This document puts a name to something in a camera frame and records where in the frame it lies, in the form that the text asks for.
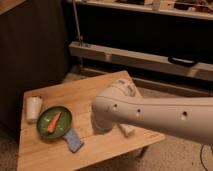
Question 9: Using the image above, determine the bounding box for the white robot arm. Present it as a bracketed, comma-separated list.
[91, 79, 213, 145]

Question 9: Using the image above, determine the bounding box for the black cable on floor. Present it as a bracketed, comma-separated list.
[199, 143, 213, 171]

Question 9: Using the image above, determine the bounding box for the green plate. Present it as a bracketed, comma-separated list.
[36, 106, 72, 139]

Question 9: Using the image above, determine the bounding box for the white tube bottle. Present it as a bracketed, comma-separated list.
[118, 124, 135, 137]

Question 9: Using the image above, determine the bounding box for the wooden low table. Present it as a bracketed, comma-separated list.
[17, 71, 165, 171]

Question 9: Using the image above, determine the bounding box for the blue sponge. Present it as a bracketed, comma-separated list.
[63, 128, 84, 153]

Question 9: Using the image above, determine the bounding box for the thin metal pole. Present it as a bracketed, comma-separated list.
[72, 0, 83, 46]

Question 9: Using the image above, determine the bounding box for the upper wooden shelf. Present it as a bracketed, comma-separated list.
[68, 0, 213, 21]

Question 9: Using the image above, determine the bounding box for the black handle on beam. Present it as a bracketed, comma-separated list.
[168, 57, 198, 67]

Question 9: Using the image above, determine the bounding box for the orange carrot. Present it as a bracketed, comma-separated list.
[47, 112, 61, 133]

